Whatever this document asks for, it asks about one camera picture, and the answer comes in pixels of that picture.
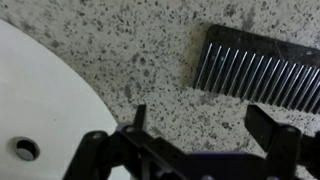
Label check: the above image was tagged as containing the sink drain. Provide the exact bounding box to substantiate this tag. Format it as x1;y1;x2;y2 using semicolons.
14;137;41;162

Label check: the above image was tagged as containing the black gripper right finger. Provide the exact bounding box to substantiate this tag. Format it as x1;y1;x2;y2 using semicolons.
244;104;320;180

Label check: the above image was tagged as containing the black comb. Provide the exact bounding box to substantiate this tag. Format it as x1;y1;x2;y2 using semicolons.
192;23;320;115

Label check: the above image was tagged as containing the white oval sink basin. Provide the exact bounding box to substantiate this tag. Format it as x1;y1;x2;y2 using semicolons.
0;18;132;180

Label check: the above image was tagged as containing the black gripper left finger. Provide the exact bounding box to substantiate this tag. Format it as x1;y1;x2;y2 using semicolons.
63;104;188;180

